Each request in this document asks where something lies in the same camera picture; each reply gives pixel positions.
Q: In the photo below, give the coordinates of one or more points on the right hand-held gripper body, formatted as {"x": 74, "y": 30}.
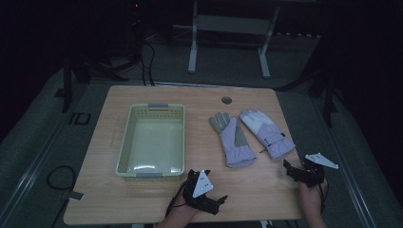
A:
{"x": 315, "y": 172}

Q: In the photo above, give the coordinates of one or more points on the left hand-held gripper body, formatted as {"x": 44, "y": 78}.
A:
{"x": 201, "y": 185}

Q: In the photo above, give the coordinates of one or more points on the purple white ski glove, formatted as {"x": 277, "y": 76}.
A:
{"x": 269, "y": 133}

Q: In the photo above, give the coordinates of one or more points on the purple grey ski glove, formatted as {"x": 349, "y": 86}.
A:
{"x": 235, "y": 148}

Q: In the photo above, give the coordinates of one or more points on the pale green plastic basket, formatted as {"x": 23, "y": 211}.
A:
{"x": 155, "y": 142}

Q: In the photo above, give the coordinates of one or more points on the person's right hand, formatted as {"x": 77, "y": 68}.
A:
{"x": 312, "y": 198}

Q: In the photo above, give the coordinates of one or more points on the person's left hand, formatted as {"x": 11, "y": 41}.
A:
{"x": 182, "y": 212}

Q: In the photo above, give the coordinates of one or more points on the white table leg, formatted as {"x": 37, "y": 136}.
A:
{"x": 266, "y": 224}

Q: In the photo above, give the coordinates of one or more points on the dark metal stand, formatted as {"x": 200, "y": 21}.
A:
{"x": 67, "y": 85}
{"x": 329, "y": 101}

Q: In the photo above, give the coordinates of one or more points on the grey round table grommet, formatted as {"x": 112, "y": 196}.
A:
{"x": 226, "y": 100}

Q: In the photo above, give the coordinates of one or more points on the white metal desk frame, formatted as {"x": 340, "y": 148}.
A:
{"x": 228, "y": 24}

